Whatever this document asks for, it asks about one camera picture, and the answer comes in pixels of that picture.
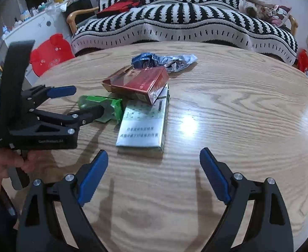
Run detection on striped black white sofa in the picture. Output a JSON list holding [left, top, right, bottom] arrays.
[[71, 0, 298, 66]]

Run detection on green small carton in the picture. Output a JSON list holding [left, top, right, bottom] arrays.
[[78, 95, 124, 123]]

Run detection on red cigarette box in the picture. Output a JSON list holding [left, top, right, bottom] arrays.
[[102, 66, 169, 106]]

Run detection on blue foil wrapper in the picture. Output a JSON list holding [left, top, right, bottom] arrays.
[[131, 53, 198, 72]]

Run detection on black box cabinet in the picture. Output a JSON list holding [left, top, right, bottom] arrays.
[[65, 0, 94, 25]]

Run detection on red pig-shaped stool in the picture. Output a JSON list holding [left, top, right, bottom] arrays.
[[29, 33, 75, 78]]

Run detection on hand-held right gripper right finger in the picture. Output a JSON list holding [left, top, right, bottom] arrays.
[[199, 147, 293, 252]]

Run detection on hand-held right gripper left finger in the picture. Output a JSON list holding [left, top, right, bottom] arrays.
[[17, 150, 109, 252]]

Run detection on wooden frame sofa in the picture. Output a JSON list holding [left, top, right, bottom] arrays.
[[67, 0, 299, 66]]

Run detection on red black cloth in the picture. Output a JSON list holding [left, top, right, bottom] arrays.
[[96, 0, 143, 19]]

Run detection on white cabinet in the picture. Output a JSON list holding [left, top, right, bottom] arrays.
[[1, 7, 71, 84]]

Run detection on beige plush toy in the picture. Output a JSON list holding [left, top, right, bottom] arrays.
[[239, 0, 275, 15]]

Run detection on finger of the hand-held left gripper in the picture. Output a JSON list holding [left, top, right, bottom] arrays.
[[22, 85, 77, 104], [34, 106, 104, 137]]

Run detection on person's left hand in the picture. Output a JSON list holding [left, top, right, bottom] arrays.
[[0, 148, 37, 189]]

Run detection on white green cigarette box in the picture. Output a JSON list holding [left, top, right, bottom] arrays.
[[116, 83, 170, 153]]

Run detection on pink printed cushion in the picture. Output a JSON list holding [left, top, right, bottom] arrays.
[[267, 5, 292, 27]]

